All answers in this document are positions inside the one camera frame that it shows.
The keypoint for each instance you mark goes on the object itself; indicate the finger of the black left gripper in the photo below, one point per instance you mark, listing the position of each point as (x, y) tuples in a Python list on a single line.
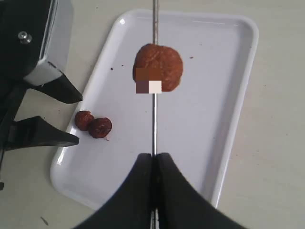
[(55, 85), (35, 131)]

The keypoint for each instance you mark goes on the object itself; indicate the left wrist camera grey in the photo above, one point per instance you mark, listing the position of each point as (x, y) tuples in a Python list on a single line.
[(55, 44)]

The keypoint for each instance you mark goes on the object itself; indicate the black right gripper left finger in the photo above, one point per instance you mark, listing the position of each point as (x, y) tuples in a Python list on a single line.
[(130, 206)]

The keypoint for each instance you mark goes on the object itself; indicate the thin metal skewer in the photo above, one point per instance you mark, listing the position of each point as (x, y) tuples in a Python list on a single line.
[(155, 18)]

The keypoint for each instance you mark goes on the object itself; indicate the brown meatball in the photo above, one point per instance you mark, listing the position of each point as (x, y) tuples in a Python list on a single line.
[(161, 63), (83, 119), (100, 127)]

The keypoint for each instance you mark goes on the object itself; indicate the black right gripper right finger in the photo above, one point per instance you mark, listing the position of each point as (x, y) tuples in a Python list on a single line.
[(180, 206)]

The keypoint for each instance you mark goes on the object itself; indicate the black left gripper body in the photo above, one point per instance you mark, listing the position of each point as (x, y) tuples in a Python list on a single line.
[(22, 25)]

